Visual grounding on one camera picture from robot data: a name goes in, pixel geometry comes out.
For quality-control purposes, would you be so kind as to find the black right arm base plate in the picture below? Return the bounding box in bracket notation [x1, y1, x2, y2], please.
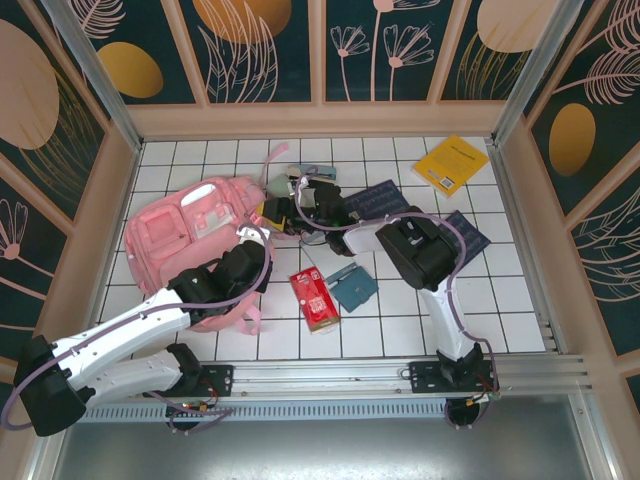
[408, 359, 501, 394]

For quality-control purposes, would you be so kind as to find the yellow book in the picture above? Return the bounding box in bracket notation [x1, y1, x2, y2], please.
[410, 133, 490, 200]

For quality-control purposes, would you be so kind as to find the grey metal panel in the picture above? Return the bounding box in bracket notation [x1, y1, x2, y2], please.
[29, 419, 614, 480]

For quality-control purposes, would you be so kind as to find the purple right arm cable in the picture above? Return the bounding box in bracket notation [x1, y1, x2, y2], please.
[293, 167, 502, 432]

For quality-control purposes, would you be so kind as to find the grey slotted cable duct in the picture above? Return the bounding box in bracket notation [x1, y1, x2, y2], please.
[82, 403, 454, 424]

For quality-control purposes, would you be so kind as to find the dark blue paperback book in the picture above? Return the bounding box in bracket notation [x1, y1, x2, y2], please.
[342, 178, 412, 226]
[439, 209, 492, 266]

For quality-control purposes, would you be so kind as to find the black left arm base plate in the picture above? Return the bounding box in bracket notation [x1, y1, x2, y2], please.
[142, 363, 236, 399]

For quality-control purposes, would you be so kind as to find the pink backpack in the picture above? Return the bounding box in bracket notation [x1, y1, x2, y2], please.
[123, 142, 290, 337]

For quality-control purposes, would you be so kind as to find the teal wallet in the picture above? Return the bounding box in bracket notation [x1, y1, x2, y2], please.
[327, 264, 380, 315]

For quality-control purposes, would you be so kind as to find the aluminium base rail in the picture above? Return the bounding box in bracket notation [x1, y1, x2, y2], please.
[199, 353, 596, 400]

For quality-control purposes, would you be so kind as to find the mint green pencil case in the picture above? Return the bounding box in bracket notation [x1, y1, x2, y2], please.
[264, 174, 294, 199]

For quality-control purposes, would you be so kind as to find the aluminium side rail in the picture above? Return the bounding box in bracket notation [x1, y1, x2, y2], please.
[487, 139, 569, 357]

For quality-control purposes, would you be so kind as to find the aluminium frame post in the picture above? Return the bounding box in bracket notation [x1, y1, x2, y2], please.
[39, 0, 145, 154]
[491, 0, 586, 146]

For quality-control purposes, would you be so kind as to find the red tissue pack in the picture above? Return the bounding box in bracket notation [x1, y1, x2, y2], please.
[288, 267, 342, 336]

